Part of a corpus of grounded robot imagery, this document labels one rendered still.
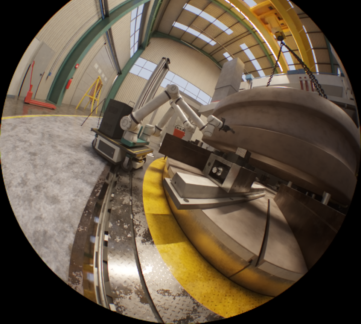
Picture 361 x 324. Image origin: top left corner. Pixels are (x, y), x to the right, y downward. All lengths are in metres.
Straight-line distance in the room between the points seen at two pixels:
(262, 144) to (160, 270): 1.31
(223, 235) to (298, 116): 1.37
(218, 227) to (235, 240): 0.13
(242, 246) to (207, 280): 0.32
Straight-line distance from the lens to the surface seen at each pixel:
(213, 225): 0.73
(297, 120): 1.46
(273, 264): 0.78
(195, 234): 0.88
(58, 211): 0.89
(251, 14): 11.19
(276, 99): 1.44
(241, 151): 1.08
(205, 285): 0.83
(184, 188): 0.66
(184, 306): 0.76
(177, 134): 1.84
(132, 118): 1.15
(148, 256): 0.76
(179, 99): 1.25
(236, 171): 0.82
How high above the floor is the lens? 0.69
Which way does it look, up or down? 3 degrees down
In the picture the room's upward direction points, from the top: 23 degrees clockwise
